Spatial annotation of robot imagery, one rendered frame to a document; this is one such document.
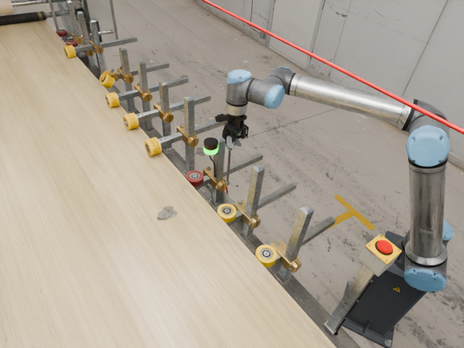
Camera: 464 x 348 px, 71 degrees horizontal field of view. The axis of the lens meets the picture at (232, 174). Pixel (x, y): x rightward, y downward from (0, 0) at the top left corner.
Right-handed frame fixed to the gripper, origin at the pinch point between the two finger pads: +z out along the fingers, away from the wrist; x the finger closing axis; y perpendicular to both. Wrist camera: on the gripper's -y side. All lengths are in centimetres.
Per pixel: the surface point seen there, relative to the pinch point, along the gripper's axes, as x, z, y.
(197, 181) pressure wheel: -18.9, 10.6, 1.7
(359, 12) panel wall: 269, 7, -125
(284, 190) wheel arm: 16.0, 16.7, 24.0
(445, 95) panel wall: 259, 47, -2
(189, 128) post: -8.7, -1.1, -21.0
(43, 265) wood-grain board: -85, 11, 8
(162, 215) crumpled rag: -41.2, 10.8, 11.0
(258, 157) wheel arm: 20.2, 15.2, -0.5
